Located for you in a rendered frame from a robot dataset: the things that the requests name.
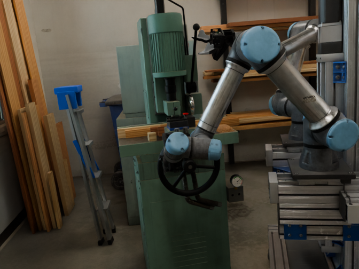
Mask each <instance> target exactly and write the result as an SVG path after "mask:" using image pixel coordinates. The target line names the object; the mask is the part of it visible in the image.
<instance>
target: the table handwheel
mask: <svg viewBox="0 0 359 269"><path fill-rule="evenodd" d="M164 148H165V147H164ZM164 148H163V149H162V151H161V153H163V151H164ZM161 153H160V155H161ZM162 164H163V163H162V162H161V161H159V158H158V163H157V171H158V176H159V178H160V180H161V182H162V184H163V185H164V187H165V188H166V189H167V190H169V191H170V192H172V193H174V194H176V195H180V196H194V195H198V194H200V193H202V192H204V191H206V190H207V189H209V188H210V187H211V186H212V184H213V183H214V182H215V180H216V179H217V177H218V173H219V171H220V159H219V160H217V161H215V160H214V165H201V164H196V163H195V161H194V160H193V159H191V158H184V160H183V162H182V167H183V169H184V170H183V171H182V173H181V174H180V176H179V177H178V178H177V180H176V181H175V182H174V183H173V185H172V184H171V183H170V182H169V181H168V180H167V178H166V176H165V175H164V173H163V166H162ZM196 168H205V169H213V173H212V175H211V177H210V178H209V179H208V181H207V182H206V183H205V184H203V185H202V186H200V187H199V188H196V189H192V190H182V189H178V188H176V186H177V184H178V183H179V182H180V180H181V179H182V178H183V176H184V175H185V174H186V173H193V172H194V171H195V170H196Z"/></svg>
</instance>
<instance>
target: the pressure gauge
mask: <svg viewBox="0 0 359 269"><path fill-rule="evenodd" d="M237 181H238V182H237ZM230 183H231V184H232V185H233V186H234V187H235V189H238V187H240V186H241V185H242V184H243V178H242V177H241V176H240V175H238V174H234V175H232V176H231V178H230Z"/></svg>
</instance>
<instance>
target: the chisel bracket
mask: <svg viewBox="0 0 359 269"><path fill-rule="evenodd" d="M174 107H177V111H175V110H173V108H174ZM163 108H164V113H166V114H167V115H168V116H172V117H175V115H181V104H180V101H178V100H171V101H167V100H163Z"/></svg>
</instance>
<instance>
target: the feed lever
mask: <svg viewBox="0 0 359 269"><path fill-rule="evenodd" d="M199 29H200V26H199V24H197V23H195V24H194V25H193V30H194V42H193V55H192V68H191V81H190V82H187V83H186V91H187V93H188V94H190V93H191V92H196V91H197V86H196V83H195V82H193V74H194V62H195V55H196V43H197V31H198V30H199Z"/></svg>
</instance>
